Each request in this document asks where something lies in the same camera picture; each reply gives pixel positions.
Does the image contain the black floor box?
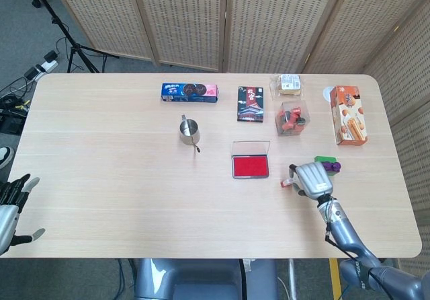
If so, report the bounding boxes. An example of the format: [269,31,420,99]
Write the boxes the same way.
[0,108,27,135]

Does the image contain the blue cookie box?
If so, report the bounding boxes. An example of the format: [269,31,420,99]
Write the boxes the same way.
[160,83,220,105]

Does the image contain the stainless steel cup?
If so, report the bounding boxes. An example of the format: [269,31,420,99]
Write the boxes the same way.
[178,114,203,153]

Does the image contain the green wooden block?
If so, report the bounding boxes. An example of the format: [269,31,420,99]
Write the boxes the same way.
[314,155,339,178]

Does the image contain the black tripod stand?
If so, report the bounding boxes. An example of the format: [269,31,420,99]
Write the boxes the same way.
[25,0,120,74]

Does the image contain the clear coffee capsule box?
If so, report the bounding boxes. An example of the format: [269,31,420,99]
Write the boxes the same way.
[274,100,311,137]

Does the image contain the red ink pad case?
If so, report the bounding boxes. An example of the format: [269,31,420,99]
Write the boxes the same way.
[230,140,272,180]

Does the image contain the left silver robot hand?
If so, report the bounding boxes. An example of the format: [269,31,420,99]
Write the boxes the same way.
[0,174,46,256]

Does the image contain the orange biscuit box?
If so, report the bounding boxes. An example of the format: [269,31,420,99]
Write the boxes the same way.
[329,85,369,147]

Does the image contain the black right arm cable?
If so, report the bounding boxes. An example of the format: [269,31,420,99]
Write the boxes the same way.
[322,195,382,267]

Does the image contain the grey robot torso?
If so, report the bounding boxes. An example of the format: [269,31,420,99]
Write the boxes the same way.
[133,258,280,300]

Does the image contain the white power strip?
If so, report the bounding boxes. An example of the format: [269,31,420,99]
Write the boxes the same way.
[23,50,60,79]

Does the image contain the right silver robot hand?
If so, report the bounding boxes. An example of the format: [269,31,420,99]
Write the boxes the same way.
[288,162,335,200]

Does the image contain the bagged pastry pack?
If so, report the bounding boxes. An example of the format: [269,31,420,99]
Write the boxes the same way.
[269,73,305,98]

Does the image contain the black palace print box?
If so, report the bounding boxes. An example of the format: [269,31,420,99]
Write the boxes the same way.
[236,85,265,124]

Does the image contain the white round lid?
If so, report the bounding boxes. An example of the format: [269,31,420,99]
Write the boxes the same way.
[322,85,337,104]

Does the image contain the wooden rattan folding screen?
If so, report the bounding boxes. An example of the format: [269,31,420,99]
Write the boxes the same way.
[46,0,430,277]

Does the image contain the purple wooden block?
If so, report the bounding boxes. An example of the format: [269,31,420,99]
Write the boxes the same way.
[320,160,343,174]

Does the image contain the black and white shoe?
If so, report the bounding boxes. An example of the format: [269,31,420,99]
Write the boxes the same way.
[0,145,15,170]

